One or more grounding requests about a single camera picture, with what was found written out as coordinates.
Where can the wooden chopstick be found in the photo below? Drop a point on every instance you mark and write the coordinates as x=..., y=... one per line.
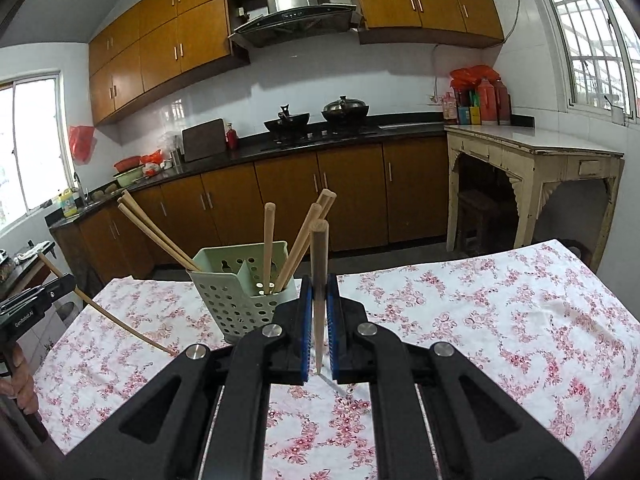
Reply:
x=327, y=200
x=269, y=245
x=319, y=260
x=160, y=232
x=300, y=245
x=150, y=237
x=125, y=327

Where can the black kitchen countertop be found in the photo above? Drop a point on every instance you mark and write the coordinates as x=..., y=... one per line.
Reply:
x=210, y=162

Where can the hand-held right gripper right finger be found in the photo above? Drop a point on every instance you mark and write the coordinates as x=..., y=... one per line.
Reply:
x=334, y=330

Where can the red basin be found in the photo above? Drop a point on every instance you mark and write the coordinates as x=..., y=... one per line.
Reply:
x=127, y=163

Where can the yellow dish soap bottle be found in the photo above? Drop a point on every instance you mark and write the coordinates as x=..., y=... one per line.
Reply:
x=68, y=204

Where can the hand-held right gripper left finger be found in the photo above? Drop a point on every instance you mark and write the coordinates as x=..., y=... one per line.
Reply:
x=305, y=330

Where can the red plastic bag on wall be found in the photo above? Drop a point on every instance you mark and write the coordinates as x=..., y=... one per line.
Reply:
x=82, y=144

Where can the brown lower kitchen cabinets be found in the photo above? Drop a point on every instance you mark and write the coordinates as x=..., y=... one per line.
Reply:
x=350, y=195

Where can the brown upper cabinets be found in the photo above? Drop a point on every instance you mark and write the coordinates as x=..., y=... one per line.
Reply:
x=430, y=0
x=160, y=45

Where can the green basin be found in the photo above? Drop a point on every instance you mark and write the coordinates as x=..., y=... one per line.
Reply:
x=129, y=177

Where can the large red bottle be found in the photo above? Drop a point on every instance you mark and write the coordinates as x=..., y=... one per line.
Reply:
x=486, y=102
x=503, y=104

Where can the sliding window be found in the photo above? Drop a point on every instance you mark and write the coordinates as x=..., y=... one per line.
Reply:
x=30, y=150

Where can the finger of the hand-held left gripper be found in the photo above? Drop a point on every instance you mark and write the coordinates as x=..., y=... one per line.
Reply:
x=55, y=287

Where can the yellow box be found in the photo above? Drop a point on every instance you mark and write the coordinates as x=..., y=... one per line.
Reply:
x=475, y=115

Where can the black wok with lid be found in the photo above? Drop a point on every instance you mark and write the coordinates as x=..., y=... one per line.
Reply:
x=345, y=109

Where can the small red bottle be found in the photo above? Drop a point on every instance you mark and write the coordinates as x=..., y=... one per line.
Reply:
x=232, y=137

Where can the steel range hood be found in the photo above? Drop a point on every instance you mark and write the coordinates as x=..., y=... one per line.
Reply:
x=290, y=5

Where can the white and red plastic bag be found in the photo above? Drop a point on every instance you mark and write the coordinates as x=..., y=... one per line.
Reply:
x=152, y=164

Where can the pink floral tablecloth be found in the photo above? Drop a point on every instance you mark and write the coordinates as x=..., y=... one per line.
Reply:
x=475, y=320

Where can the person's left hand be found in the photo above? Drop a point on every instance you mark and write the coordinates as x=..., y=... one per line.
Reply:
x=22, y=385

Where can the barred window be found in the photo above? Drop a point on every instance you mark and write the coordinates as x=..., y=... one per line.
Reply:
x=590, y=35

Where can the dark cutting board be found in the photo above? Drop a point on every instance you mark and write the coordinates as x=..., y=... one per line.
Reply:
x=204, y=140

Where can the red label bottle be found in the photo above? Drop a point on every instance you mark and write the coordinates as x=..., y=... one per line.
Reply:
x=450, y=109

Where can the gas stove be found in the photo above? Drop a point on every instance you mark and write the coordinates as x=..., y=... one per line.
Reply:
x=320, y=136

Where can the green perforated utensil holder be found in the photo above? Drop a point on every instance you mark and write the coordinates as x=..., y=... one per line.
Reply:
x=230, y=300

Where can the metal faucet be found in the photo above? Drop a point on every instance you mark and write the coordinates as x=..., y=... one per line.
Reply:
x=78, y=185

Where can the cream wooden side table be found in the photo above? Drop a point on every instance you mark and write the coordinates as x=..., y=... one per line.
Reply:
x=530, y=140

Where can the dark wooden stool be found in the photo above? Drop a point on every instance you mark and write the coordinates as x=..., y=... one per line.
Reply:
x=477, y=210

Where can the metal cup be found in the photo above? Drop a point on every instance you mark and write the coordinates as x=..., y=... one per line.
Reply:
x=175, y=158

